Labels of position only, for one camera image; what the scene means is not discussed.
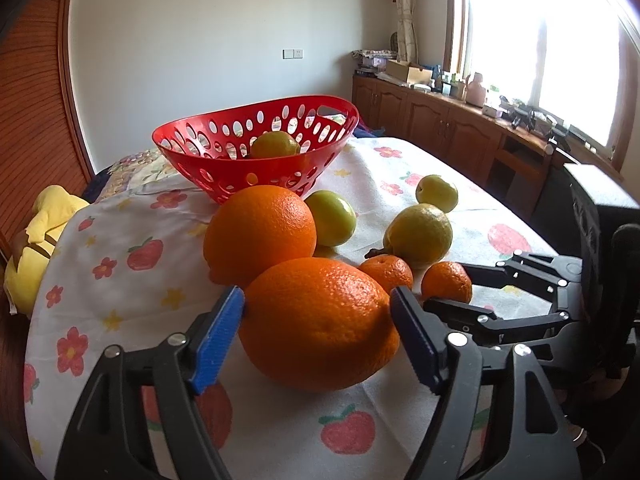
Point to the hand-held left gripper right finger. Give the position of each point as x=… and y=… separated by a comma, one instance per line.
x=412, y=335

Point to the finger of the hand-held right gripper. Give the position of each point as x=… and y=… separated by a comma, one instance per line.
x=460, y=310
x=520, y=272

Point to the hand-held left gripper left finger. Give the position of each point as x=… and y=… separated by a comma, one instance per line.
x=220, y=340

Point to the small mandarin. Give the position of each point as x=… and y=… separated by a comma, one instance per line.
x=445, y=282
x=387, y=270

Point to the yellow-green lemon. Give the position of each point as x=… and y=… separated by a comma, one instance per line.
x=420, y=235

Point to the large orange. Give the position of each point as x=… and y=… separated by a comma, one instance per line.
x=255, y=230
x=315, y=325

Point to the small green jujube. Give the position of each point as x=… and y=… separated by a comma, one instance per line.
x=437, y=192

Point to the red perforated plastic basket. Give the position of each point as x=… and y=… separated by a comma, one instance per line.
x=200, y=170

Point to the white floral strawberry tablecloth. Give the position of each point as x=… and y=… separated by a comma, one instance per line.
x=125, y=285

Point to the large green jujube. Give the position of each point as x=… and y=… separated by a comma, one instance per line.
x=335, y=220

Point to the black device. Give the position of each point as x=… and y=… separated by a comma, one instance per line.
x=525, y=117

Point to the wooden sideboard cabinet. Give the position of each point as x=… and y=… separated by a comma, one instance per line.
x=430, y=120

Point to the pink bottle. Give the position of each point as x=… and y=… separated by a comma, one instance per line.
x=476, y=91

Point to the patterned quilt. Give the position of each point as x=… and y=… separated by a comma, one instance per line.
x=130, y=170

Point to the small yellow-green fruit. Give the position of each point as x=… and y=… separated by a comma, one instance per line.
x=275, y=145

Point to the yellow cloth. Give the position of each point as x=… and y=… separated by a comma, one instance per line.
x=40, y=225

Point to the cardboard box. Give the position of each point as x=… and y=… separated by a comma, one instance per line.
x=407, y=72

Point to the window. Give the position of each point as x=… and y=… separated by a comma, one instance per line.
x=505, y=35

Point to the stack of folded cloths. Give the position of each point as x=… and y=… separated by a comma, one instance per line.
x=372, y=57

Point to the patterned curtain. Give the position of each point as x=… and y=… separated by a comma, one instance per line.
x=406, y=10

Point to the brown wooden slatted panel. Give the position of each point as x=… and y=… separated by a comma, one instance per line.
x=35, y=110

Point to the white wall socket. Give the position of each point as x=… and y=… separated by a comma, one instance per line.
x=292, y=53

